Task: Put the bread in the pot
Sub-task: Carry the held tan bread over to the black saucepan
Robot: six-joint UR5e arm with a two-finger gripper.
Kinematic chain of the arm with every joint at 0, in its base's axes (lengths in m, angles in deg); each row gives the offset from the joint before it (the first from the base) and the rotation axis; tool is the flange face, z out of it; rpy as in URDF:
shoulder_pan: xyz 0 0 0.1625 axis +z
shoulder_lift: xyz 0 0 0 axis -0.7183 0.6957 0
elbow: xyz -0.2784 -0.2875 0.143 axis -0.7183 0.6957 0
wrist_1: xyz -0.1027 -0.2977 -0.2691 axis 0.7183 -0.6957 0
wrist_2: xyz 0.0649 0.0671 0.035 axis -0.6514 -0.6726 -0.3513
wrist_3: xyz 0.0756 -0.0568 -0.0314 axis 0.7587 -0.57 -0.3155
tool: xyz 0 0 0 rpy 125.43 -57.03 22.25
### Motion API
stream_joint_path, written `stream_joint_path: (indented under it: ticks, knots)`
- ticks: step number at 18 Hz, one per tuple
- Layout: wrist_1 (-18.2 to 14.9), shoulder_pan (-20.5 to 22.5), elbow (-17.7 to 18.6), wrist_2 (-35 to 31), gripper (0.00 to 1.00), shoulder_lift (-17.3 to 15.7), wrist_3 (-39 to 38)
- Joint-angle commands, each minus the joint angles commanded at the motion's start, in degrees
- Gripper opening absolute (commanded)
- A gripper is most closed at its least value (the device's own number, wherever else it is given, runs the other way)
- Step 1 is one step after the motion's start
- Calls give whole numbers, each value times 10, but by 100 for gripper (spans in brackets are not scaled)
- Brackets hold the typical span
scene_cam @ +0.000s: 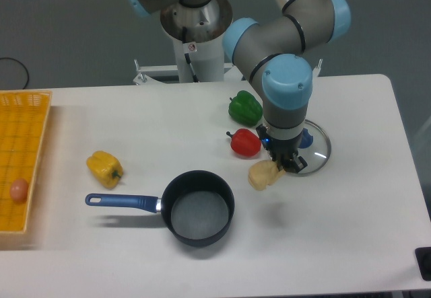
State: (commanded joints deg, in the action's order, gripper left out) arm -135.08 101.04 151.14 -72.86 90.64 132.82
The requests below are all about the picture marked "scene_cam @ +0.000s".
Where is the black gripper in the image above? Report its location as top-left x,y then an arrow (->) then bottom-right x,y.
256,122 -> 308,173

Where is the beige bread roll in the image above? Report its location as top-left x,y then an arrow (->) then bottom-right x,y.
248,160 -> 286,191

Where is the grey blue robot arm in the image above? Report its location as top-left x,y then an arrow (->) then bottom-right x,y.
129,0 -> 351,173

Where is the glass lid blue knob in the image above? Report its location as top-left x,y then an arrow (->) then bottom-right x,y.
293,120 -> 332,176

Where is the red bell pepper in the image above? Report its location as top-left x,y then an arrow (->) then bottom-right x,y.
226,128 -> 261,158

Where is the green bell pepper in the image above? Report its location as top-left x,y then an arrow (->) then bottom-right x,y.
228,90 -> 263,126

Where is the dark blue saucepan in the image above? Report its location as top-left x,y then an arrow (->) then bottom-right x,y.
85,170 -> 235,248

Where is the black device at table edge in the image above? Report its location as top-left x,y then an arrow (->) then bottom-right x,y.
415,247 -> 431,281

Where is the yellow bell pepper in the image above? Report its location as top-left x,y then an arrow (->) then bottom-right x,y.
86,151 -> 124,189

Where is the yellow plastic basket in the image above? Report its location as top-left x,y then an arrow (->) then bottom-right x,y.
1,89 -> 53,234

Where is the brown egg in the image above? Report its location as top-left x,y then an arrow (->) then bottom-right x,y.
9,178 -> 29,202

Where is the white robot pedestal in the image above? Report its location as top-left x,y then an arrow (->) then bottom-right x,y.
160,0 -> 233,83

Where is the black cable on floor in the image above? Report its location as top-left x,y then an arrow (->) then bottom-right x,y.
0,57 -> 30,90

